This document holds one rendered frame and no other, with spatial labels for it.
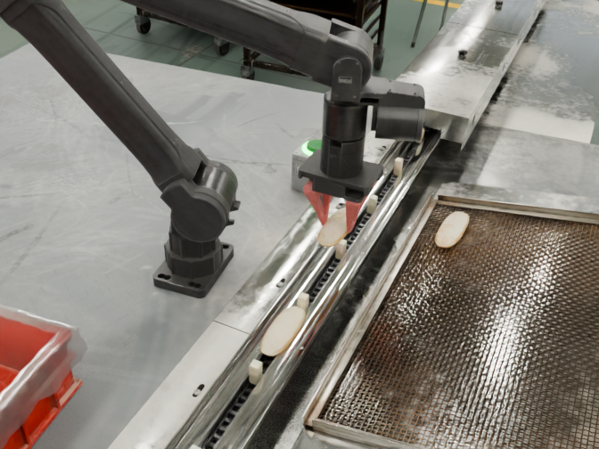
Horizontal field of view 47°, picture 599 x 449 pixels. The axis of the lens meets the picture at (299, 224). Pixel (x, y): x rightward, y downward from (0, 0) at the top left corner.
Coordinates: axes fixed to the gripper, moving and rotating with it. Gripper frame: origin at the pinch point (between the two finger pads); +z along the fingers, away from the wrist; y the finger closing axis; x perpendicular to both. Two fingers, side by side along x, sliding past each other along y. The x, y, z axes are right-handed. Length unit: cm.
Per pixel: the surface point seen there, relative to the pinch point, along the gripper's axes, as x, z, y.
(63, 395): 36.2, 9.7, 20.6
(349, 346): 17.5, 4.6, -9.2
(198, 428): 33.8, 8.4, 2.8
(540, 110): -79, 13, -19
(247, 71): -207, 82, 129
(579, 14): -154, 13, -19
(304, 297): 10.1, 6.5, 0.3
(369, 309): 10.2, 4.6, -9.1
